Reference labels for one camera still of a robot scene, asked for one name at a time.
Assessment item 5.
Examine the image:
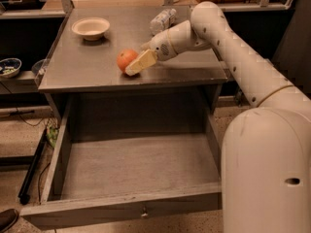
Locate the open grey top drawer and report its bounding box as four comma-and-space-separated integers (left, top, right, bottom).
21, 92, 221, 230

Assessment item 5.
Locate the blue patterned bowl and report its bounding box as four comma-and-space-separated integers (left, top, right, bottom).
0, 58, 22, 78

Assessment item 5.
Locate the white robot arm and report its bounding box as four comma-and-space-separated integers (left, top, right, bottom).
125, 2, 311, 233

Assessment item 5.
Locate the small clear container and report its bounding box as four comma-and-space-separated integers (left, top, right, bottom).
31, 59, 50, 77

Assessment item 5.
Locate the clear plastic water bottle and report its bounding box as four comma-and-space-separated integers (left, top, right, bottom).
150, 9, 177, 35

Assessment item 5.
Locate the beige paper bowl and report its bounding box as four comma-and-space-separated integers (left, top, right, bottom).
71, 17, 110, 41

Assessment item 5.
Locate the grey wooden cabinet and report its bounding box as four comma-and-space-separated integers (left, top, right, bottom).
39, 6, 227, 117

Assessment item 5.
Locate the black shoe tip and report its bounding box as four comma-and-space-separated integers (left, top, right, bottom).
0, 209, 18, 233

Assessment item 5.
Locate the metal drawer knob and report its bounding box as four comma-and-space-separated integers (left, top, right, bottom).
140, 207, 149, 219

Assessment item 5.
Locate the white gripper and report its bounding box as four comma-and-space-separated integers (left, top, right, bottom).
125, 30, 177, 76

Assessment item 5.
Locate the black floor bar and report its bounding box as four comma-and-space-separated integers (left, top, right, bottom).
18, 129, 47, 205

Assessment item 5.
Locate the orange fruit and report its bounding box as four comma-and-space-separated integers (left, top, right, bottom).
117, 49, 138, 73

